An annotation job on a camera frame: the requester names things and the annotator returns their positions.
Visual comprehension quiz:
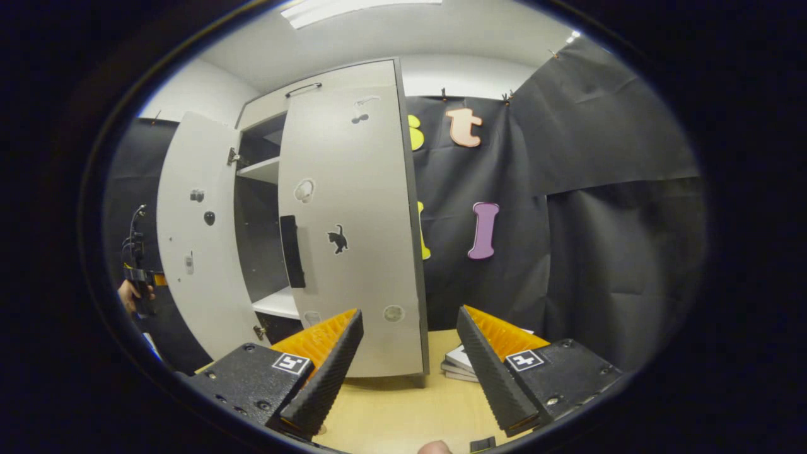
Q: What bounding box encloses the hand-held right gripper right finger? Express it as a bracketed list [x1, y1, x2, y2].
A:
[456, 305, 625, 439]

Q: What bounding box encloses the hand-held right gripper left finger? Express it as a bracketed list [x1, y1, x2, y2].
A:
[186, 308, 364, 440]

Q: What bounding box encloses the grey cabinet door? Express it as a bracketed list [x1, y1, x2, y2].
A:
[277, 58, 431, 379]
[156, 112, 265, 361]

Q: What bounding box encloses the grey cabinet drawer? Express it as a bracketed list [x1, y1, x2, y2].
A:
[236, 59, 399, 132]

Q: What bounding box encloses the grey book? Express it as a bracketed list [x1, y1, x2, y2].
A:
[440, 361, 480, 383]

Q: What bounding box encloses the black backdrop cloth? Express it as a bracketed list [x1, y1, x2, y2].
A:
[104, 35, 708, 373]

